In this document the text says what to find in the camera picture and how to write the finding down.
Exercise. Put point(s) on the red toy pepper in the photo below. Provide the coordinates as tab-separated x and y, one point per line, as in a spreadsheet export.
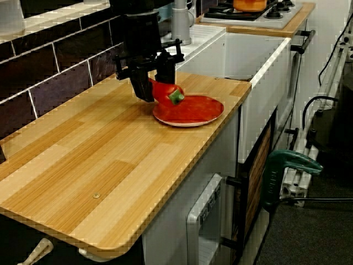
164	94

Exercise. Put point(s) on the white curved faucet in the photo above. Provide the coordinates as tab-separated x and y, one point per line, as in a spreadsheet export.
180	25

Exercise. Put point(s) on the grey stove top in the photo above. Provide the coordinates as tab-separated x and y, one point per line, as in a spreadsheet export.
248	19

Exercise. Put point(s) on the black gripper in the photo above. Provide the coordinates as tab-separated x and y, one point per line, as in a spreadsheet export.
143	41

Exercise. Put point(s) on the black stove knob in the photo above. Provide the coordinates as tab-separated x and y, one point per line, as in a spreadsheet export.
273	12
288	2

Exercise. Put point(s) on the white kitchen cabinet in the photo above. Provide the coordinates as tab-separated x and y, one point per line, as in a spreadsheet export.
171	215

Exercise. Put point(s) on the white toy sink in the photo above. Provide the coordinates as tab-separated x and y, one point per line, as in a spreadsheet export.
248	69

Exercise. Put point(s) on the teal plastic bin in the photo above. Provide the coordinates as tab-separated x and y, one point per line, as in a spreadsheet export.
166	16

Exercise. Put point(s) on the aluminium frame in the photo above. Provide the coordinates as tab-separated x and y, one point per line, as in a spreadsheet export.
325	91

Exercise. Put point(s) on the wooden door black frame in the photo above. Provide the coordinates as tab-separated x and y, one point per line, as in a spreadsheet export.
257	176

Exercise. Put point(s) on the white dishwasher door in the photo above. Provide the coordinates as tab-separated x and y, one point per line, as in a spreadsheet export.
204	220

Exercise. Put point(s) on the green clamp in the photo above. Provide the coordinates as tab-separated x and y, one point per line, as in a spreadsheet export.
289	163

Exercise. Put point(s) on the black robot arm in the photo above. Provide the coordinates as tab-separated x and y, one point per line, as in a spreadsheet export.
135	5

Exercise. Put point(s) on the red round plate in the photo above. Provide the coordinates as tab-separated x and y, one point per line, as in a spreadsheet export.
198	111

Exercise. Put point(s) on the orange pot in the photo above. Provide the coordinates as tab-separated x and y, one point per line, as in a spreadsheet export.
249	5

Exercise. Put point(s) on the white shelf ledge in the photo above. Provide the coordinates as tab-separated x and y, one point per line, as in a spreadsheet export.
55	19

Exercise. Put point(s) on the plain white jar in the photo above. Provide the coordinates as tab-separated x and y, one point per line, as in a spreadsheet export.
11	13

